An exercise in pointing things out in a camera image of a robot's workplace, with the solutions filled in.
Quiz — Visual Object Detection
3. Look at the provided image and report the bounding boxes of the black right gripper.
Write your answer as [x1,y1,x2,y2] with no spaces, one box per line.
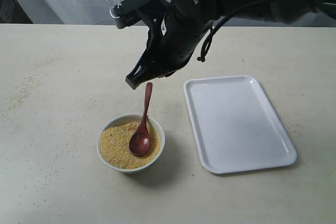
[125,0,219,90]

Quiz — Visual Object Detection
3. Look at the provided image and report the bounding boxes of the dark red wooden spoon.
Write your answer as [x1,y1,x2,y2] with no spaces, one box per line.
[129,82,153,156]

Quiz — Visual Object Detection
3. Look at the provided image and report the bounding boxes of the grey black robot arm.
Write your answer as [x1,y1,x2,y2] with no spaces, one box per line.
[125,0,335,89]

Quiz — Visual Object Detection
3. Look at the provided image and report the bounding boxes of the yellow granular crumbs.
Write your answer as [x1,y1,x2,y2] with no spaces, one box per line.
[99,121,161,169]

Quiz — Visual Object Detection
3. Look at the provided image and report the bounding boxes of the white ceramic bowl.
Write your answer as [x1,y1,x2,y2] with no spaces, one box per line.
[97,114,165,174]

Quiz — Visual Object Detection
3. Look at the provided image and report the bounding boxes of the white rectangular plastic tray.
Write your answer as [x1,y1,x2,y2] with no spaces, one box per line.
[184,75,297,175]

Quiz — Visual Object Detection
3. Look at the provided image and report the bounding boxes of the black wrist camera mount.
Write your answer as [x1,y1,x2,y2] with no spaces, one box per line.
[110,0,170,29]

